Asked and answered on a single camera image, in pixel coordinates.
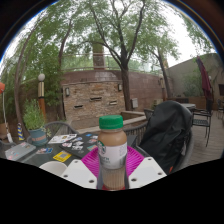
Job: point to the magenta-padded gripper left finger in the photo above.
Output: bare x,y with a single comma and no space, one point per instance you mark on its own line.
80,173

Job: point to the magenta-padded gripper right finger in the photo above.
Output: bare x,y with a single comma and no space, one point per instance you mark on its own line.
146,171

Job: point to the green-capped coffee drink bottle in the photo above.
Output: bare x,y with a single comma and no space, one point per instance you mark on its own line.
112,153

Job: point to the yellow card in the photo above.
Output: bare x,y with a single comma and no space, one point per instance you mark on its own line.
62,156

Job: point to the dark laptop with stickers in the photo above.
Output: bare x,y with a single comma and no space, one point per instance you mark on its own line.
80,145

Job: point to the white sheet with stickers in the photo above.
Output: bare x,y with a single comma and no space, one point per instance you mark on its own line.
61,138

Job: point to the chair holding black jacket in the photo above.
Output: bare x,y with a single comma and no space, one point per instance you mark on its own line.
133,131

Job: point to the blue card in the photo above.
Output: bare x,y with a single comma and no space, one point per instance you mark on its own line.
44,151

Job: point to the black jacket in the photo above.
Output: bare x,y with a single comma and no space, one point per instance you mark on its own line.
166,133

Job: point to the grey laptop with stickers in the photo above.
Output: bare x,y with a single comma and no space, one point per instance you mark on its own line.
20,150

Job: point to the potted green plant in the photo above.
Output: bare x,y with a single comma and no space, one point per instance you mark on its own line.
35,123

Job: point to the blue yellow striped bollard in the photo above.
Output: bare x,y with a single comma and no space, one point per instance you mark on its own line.
20,132

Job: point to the black metal patio chair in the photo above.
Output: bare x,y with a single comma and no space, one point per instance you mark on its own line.
201,121

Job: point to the round dark patio table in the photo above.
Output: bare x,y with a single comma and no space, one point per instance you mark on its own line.
188,105

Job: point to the large forked tree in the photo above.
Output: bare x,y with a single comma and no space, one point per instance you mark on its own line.
126,90

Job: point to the white canopy pole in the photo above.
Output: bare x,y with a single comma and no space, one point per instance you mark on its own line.
6,123

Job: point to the closed maroon patio umbrella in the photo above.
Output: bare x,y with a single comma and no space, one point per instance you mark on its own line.
204,83

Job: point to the orange canopy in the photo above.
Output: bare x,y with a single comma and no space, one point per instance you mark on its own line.
1,87

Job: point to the grey wall utility box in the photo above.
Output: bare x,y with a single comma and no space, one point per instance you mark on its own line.
134,103

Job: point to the wall lamp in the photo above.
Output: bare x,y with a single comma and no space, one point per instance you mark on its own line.
119,87
67,92

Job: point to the globe-topped wooden lamp post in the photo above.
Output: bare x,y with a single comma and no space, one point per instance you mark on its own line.
41,100

